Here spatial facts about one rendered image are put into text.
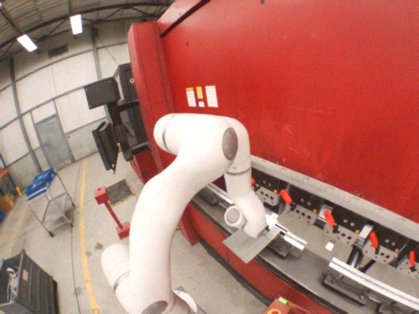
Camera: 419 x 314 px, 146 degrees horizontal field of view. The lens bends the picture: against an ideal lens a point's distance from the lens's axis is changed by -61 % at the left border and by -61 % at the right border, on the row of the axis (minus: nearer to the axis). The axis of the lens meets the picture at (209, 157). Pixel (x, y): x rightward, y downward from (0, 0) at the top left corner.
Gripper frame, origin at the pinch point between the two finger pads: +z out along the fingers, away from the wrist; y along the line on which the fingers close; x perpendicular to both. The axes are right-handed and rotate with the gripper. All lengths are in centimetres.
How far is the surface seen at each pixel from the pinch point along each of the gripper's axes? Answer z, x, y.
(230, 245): -11.2, 16.9, 3.9
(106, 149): -66, 18, 103
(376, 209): -26, -25, -46
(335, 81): -53, -48, -24
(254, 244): -5.5, 10.2, -4.8
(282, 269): 6.5, 15.3, -23.1
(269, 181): -20.2, -19.7, -0.5
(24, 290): -116, 203, 73
